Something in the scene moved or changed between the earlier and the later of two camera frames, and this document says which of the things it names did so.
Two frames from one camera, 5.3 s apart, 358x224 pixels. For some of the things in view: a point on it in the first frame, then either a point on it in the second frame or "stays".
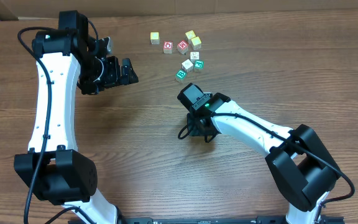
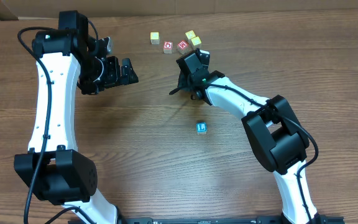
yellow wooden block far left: [155, 38] stays
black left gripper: [120, 73] stays
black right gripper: [193, 125] to [190, 62]
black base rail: [273, 219] stays
